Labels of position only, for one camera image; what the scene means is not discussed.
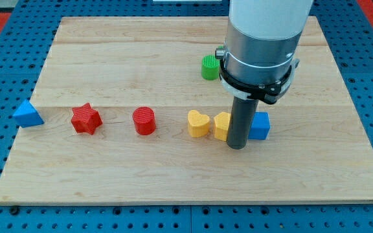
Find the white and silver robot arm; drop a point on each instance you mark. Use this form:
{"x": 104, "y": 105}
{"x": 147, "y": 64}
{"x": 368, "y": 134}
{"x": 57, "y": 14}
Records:
{"x": 257, "y": 58}

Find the red star block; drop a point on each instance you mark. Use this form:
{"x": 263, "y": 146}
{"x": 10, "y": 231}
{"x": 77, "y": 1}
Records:
{"x": 85, "y": 119}

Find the yellow heart block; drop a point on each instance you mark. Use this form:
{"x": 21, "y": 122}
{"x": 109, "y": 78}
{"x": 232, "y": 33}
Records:
{"x": 198, "y": 124}

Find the yellow hexagon block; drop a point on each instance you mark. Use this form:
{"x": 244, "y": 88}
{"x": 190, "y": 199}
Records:
{"x": 221, "y": 126}

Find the red cylinder block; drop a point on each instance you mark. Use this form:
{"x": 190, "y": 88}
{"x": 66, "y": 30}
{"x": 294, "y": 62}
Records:
{"x": 144, "y": 120}

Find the green cylinder block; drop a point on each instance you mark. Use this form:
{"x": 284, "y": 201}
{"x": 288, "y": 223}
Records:
{"x": 210, "y": 67}

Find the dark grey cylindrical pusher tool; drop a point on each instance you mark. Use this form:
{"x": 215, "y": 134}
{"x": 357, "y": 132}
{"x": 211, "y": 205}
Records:
{"x": 242, "y": 113}

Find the wooden board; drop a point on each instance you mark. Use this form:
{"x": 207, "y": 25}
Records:
{"x": 317, "y": 151}

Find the blue cube block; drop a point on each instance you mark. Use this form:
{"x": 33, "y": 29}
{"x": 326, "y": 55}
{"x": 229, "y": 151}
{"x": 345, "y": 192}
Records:
{"x": 260, "y": 126}

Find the blue triangle block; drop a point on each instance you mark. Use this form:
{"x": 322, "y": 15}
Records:
{"x": 26, "y": 115}

